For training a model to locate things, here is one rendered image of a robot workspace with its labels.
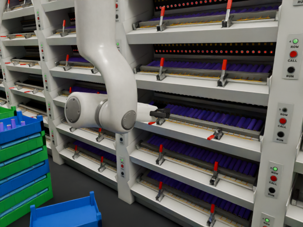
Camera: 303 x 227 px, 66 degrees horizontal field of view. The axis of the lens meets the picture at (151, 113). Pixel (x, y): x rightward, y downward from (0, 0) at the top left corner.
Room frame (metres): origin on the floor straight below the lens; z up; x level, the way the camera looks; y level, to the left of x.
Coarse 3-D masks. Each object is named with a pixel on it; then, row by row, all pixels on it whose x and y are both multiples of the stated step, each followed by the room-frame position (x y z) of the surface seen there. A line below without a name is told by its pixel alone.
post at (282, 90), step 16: (288, 0) 0.69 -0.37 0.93; (288, 16) 0.68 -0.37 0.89; (288, 32) 0.68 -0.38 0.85; (272, 80) 0.69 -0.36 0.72; (288, 80) 0.67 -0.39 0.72; (272, 96) 0.69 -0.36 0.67; (288, 96) 0.66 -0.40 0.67; (272, 112) 0.69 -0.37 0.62; (272, 128) 0.68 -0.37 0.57; (272, 144) 0.68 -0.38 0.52; (288, 144) 0.65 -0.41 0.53; (272, 160) 0.67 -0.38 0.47; (288, 160) 0.65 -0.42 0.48; (288, 176) 0.64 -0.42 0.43; (256, 192) 0.70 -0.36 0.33; (288, 192) 0.64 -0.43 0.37; (256, 208) 0.69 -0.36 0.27; (272, 208) 0.66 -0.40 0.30; (256, 224) 0.69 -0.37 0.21
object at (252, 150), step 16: (144, 96) 1.17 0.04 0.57; (176, 96) 1.10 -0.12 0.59; (144, 128) 1.03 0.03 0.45; (160, 128) 0.96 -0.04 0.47; (176, 128) 0.92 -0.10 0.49; (192, 128) 0.90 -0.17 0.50; (208, 144) 0.82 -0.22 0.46; (224, 144) 0.78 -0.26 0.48; (240, 144) 0.75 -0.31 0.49; (256, 144) 0.74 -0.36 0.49; (256, 160) 0.72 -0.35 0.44
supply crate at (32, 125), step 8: (16, 112) 1.23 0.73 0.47; (0, 120) 1.15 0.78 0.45; (8, 120) 1.18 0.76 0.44; (16, 120) 1.22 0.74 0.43; (24, 120) 1.22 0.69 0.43; (32, 120) 1.18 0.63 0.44; (40, 120) 1.13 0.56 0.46; (16, 128) 1.02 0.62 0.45; (24, 128) 1.05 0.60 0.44; (32, 128) 1.09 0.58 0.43; (40, 128) 1.12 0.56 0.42; (0, 136) 0.96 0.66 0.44; (8, 136) 0.99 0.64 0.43; (16, 136) 1.02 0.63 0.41; (24, 136) 1.05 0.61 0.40; (0, 144) 0.95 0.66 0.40
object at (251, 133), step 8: (160, 112) 1.02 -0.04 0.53; (176, 120) 0.96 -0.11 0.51; (184, 120) 0.93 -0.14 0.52; (192, 120) 0.91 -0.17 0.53; (200, 120) 0.90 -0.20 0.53; (200, 128) 0.87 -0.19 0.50; (216, 128) 0.85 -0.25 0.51; (224, 128) 0.82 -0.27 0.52; (232, 128) 0.81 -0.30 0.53; (240, 128) 0.80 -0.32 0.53; (248, 136) 0.77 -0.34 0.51; (256, 136) 0.75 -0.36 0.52
